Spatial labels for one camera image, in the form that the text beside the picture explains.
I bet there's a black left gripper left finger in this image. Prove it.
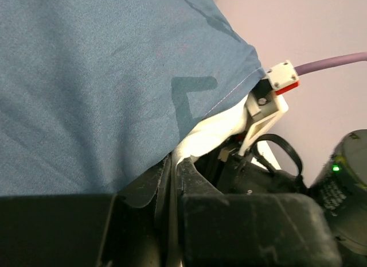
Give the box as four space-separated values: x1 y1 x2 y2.
1 157 171 266

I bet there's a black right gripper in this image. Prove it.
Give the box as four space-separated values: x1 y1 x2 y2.
196 134 308 194

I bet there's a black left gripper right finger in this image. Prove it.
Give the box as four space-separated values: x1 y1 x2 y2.
176 159 342 266

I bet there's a white pillow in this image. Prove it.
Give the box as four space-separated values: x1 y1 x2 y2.
172 97 248 165

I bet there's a blue letter-print pillowcase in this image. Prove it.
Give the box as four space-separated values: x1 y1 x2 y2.
1 0 264 196

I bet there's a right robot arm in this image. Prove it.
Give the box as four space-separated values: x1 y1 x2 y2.
195 129 366 256

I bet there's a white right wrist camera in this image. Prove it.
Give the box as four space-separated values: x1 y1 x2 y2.
238 60 299 156

